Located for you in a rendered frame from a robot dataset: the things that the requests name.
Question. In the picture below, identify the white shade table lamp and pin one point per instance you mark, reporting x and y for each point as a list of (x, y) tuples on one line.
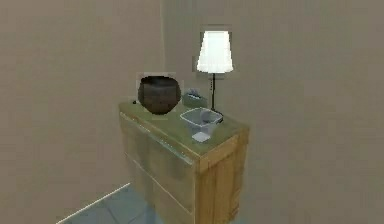
[(215, 53)]

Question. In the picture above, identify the dark brown round pot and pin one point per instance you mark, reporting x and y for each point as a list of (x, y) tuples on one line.
[(159, 95)]

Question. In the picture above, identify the grey green tissue box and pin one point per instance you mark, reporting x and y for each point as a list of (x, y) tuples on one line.
[(194, 99)]

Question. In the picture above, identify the wooden chest of drawers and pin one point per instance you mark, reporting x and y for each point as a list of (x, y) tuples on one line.
[(173, 160)]

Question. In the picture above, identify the clear square glass cup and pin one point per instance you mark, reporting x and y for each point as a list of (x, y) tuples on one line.
[(201, 124)]

